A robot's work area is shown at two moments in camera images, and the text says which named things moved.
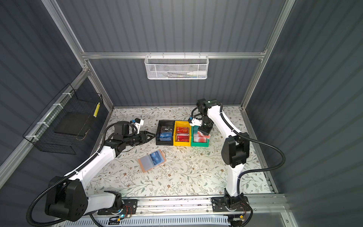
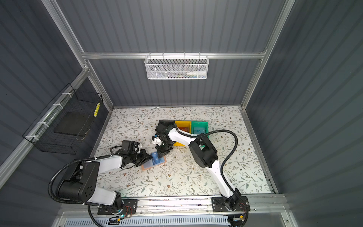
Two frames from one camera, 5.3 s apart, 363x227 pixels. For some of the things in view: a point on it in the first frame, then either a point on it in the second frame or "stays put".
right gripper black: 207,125 -> 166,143
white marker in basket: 197,73 stays put
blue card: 156,158 stays put
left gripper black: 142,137 -> 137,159
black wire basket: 64,124 stays put
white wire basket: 177,67 stays put
